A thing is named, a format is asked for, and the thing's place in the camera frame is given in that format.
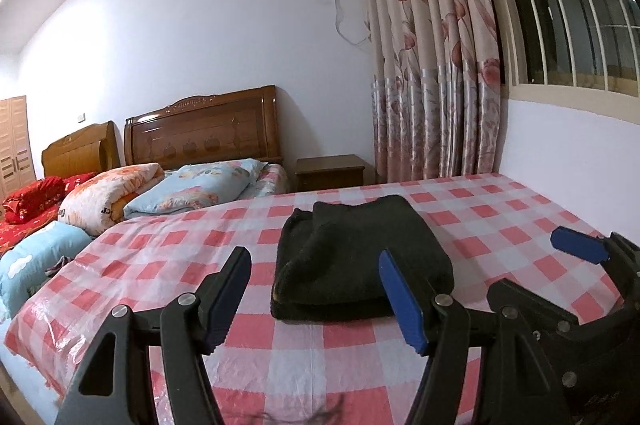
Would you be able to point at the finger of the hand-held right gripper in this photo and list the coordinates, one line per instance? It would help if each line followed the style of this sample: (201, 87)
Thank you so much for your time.
(580, 246)
(547, 316)

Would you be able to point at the small wooden headboard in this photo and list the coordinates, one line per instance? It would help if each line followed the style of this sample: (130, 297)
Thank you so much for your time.
(75, 155)

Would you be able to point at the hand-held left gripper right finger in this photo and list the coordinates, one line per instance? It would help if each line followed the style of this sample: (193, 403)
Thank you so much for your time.
(400, 300)

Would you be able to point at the light blue cloud pillow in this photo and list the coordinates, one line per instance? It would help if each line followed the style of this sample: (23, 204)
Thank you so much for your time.
(40, 260)

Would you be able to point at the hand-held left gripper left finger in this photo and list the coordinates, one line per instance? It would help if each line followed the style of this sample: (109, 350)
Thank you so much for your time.
(226, 305)

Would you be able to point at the wooden wardrobe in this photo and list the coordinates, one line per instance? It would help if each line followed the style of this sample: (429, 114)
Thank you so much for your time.
(15, 145)

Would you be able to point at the wooden nightstand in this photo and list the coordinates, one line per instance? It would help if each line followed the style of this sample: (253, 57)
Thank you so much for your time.
(330, 172)

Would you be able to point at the red pillow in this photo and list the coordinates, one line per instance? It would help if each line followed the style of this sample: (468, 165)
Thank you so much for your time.
(35, 200)

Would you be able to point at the white window grille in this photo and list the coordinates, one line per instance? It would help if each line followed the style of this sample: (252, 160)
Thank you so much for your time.
(515, 5)

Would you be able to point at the large carved wooden headboard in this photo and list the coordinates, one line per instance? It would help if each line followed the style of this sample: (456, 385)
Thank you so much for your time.
(210, 130)

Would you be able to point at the floral curtain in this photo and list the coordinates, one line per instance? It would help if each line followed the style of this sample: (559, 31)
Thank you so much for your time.
(430, 55)

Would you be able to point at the orange floral quilt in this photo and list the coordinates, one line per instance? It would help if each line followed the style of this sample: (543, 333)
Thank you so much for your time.
(105, 195)

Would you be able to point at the light blue floral pillow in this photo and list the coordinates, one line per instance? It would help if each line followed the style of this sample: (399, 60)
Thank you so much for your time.
(200, 185)

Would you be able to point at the dark grey knit garment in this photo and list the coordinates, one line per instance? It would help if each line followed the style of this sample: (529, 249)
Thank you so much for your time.
(360, 255)

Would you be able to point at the small grey cloth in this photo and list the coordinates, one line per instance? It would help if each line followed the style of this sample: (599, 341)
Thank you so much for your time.
(61, 266)

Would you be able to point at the red printed bed sheet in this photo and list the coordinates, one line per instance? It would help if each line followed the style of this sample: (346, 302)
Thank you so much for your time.
(20, 235)

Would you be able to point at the pink checked bed sheet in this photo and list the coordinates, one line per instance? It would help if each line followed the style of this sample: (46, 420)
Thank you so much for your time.
(500, 215)

